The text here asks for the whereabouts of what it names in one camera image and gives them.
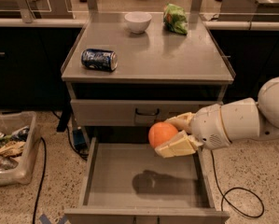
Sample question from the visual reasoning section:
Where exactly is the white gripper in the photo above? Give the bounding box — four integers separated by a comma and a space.
155, 104, 230, 158

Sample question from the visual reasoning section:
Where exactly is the orange fruit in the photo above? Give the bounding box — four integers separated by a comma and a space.
148, 122, 178, 148

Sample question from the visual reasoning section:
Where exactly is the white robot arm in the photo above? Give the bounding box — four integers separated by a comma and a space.
155, 77, 279, 158

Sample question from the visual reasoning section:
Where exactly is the open middle drawer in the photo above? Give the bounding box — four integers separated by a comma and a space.
64, 138, 230, 224

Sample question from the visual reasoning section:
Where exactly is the grey drawer cabinet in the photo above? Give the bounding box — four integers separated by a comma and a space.
62, 12, 234, 143

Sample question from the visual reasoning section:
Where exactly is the closed top drawer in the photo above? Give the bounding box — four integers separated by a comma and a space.
71, 99, 216, 127

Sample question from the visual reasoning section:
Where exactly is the blue power adapter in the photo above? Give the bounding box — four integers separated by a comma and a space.
72, 129, 87, 151

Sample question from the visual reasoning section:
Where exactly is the blue soda can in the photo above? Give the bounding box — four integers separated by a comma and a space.
81, 49, 118, 72

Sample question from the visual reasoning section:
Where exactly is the green chip bag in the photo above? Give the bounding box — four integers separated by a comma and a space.
163, 4, 188, 35

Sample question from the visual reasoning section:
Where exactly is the white bowl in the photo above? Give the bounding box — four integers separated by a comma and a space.
124, 11, 152, 34

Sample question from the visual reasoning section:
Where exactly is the clear plastic trash bin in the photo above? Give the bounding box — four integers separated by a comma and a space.
0, 112, 40, 186

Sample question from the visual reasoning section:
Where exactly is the black cable right floor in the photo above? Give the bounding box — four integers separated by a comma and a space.
209, 149, 265, 219

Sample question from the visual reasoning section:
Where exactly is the black cable floor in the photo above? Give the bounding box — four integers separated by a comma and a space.
209, 149, 265, 219
31, 136, 48, 224

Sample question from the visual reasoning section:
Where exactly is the black cable left floor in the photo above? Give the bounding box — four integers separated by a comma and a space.
31, 136, 48, 224

